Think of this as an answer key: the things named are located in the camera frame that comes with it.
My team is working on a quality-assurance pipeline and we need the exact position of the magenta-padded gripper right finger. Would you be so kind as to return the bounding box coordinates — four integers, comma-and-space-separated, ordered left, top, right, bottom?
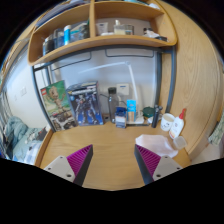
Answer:
134, 144, 184, 185

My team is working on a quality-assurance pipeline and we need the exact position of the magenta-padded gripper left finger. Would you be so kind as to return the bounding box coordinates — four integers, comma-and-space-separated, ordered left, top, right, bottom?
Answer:
43, 144, 94, 187

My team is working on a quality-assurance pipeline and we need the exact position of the pale pink towel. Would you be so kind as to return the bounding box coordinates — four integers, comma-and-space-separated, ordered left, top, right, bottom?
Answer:
134, 133, 179, 159

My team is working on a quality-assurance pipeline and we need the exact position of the clear plastic container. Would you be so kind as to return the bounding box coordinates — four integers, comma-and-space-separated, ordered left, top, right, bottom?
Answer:
172, 135, 188, 151

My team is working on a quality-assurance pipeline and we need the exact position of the white red-capped lotion bottle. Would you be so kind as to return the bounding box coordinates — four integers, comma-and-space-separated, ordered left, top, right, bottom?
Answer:
168, 108, 187, 140

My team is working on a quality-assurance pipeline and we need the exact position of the white mug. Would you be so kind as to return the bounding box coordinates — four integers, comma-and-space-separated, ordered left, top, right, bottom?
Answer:
160, 112, 176, 132

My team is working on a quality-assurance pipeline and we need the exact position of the grey-green bedding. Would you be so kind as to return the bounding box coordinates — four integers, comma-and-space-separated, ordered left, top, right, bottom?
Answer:
0, 115, 49, 164

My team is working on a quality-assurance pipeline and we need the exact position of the green round dish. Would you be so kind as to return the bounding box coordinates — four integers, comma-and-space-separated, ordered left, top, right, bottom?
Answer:
142, 106, 156, 119

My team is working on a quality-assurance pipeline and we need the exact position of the tree figure toy box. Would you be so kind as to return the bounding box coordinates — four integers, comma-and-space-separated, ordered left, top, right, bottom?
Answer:
39, 79, 78, 132

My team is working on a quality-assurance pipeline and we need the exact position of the dark blue small box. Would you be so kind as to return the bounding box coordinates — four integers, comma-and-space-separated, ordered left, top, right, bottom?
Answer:
114, 106, 128, 129

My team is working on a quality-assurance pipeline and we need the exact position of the light blue carton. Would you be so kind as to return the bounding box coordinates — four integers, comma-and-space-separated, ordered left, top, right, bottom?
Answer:
126, 99, 138, 123

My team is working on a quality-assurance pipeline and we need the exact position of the blue robot model box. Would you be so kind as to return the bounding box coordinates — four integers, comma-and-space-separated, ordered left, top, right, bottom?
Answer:
65, 80, 105, 127

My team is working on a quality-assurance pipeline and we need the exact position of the clear tall bottle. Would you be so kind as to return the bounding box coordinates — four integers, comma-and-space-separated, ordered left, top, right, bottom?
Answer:
107, 87, 118, 124

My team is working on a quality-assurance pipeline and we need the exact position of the white box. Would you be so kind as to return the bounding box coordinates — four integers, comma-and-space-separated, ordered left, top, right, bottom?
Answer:
116, 83, 130, 99

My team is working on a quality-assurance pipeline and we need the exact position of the white desk lamp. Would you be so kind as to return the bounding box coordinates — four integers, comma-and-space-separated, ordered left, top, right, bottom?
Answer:
78, 60, 146, 125

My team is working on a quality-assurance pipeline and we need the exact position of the wooden shelf unit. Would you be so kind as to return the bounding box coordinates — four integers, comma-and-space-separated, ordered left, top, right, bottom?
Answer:
27, 0, 178, 67

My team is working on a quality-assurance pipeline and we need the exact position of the grey metal desk frame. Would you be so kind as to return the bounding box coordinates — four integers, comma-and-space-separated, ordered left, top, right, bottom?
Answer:
31, 45, 177, 133

